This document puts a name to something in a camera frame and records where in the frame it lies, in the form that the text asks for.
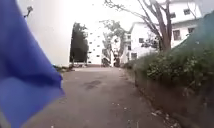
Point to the low retaining wall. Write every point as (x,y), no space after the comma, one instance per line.
(168,100)

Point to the green hedge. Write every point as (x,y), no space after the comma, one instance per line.
(175,66)

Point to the white multi-storey building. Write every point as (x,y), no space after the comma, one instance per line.
(95,46)

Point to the bare branching tree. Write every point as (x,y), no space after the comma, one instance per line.
(166,36)

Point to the grey-brown asphalt road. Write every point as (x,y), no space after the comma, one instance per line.
(101,103)

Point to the leafy tree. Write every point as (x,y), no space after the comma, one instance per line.
(115,33)

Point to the dark columnar tree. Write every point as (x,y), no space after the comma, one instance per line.
(78,43)

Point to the white building with dark windows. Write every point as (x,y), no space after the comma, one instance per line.
(145,33)

